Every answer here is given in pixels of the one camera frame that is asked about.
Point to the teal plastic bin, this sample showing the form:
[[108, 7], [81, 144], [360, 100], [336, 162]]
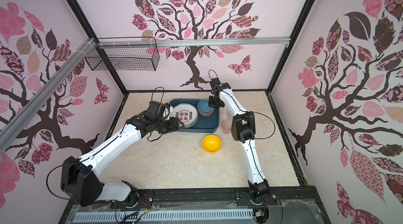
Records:
[[204, 124]]

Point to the orange plastic bowl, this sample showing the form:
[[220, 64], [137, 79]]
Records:
[[206, 115]]

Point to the black wire basket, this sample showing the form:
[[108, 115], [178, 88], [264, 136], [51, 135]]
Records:
[[124, 54]]

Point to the aluminium rail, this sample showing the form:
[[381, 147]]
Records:
[[198, 42], [22, 119]]

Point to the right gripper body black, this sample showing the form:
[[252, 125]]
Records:
[[214, 103]]

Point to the aluminium rail back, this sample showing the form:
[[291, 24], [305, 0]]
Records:
[[198, 42]]

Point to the blue grey plastic bowl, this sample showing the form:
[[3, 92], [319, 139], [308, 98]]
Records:
[[203, 107]]

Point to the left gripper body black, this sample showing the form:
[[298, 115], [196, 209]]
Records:
[[159, 125]]

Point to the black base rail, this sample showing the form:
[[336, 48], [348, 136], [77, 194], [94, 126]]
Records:
[[284, 205]]

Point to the yellow plastic bowl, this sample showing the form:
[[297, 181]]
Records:
[[211, 144]]

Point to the white vented cable duct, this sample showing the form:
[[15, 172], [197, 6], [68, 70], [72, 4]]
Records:
[[161, 216]]

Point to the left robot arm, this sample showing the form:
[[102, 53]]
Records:
[[80, 176]]

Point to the aluminium rail left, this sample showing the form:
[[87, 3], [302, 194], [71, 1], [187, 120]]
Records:
[[22, 119]]

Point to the pinkish clear cup near right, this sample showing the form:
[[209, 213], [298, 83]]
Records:
[[226, 126]]

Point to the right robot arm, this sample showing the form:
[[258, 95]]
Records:
[[243, 130]]

